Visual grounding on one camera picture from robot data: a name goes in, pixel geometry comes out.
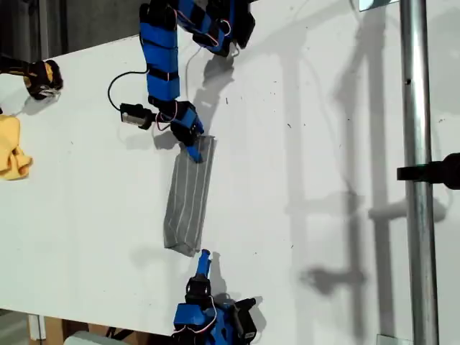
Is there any grey white-striped towel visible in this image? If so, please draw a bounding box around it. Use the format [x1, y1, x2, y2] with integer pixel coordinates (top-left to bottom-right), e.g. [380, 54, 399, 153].
[163, 134, 219, 258]

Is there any white plastic container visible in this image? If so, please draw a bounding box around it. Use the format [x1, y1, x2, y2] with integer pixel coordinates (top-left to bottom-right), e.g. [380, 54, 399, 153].
[63, 330, 109, 345]

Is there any brown cardboard box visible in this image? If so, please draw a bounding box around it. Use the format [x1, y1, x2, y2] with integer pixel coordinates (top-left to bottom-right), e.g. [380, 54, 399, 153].
[42, 316, 144, 345]

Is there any yellow cloth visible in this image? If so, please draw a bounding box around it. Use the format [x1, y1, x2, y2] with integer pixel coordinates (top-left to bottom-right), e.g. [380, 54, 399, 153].
[0, 114, 34, 181]

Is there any black clamp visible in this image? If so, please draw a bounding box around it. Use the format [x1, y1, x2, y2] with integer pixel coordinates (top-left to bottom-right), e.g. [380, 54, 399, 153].
[396, 152, 460, 191]

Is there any red and white servo wire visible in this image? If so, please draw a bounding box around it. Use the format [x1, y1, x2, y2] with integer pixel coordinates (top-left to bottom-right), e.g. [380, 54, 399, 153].
[172, 296, 219, 337]
[154, 100, 180, 132]

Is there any thin white cable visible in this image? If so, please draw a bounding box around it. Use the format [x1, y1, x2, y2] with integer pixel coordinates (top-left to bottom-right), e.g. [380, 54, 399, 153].
[184, 40, 240, 86]

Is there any black camera box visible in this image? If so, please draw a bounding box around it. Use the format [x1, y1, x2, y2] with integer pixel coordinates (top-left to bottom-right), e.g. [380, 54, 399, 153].
[119, 103, 152, 131]
[236, 305, 258, 341]

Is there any black camera cable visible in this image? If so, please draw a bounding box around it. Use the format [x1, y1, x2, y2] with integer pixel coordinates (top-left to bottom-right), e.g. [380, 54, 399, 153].
[108, 70, 150, 111]

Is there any white table leg bracket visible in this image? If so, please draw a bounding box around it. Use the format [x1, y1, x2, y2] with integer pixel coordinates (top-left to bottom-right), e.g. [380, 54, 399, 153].
[27, 313, 47, 341]

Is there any steel post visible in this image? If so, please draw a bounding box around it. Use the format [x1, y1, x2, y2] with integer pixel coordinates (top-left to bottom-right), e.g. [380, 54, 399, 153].
[399, 0, 440, 345]

